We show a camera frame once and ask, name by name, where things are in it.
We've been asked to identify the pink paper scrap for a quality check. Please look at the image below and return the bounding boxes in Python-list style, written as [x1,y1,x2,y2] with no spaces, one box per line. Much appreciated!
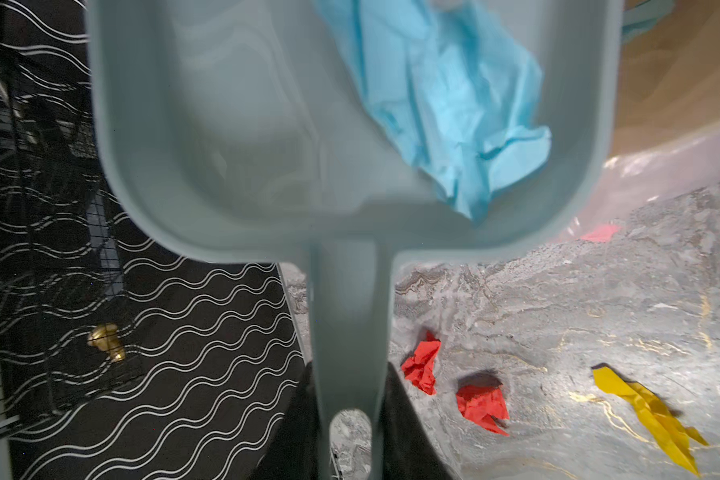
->
[580,224,622,243]

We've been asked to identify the brass object in basket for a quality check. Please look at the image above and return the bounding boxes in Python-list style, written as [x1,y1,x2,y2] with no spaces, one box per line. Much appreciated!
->
[87,323,126,362]

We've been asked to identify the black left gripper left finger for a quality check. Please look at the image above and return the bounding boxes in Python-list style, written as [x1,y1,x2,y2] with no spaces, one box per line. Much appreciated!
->
[249,362,320,480]

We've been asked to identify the pale green dustpan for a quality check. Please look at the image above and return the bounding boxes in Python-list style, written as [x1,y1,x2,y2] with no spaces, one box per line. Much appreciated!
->
[86,1,625,479]

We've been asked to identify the yellow paper scrap far left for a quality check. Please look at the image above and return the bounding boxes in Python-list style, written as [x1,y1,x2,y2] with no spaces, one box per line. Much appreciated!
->
[593,366,708,477]

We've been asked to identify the blue paper scrap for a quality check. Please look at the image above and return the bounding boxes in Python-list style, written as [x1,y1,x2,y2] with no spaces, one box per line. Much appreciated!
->
[315,1,552,222]

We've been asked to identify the clear plastic bin liner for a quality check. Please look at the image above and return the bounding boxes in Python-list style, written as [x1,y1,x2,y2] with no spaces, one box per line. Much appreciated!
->
[554,121,720,243]

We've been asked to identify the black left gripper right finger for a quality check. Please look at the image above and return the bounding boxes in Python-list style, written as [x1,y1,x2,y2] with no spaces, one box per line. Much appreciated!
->
[380,363,451,480]

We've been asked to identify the cream plastic waste bin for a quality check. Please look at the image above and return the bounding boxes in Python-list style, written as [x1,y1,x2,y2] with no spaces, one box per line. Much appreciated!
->
[610,1,720,156]

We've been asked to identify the black wire side basket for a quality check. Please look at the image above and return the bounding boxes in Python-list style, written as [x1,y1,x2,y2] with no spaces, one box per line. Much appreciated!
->
[0,52,143,440]

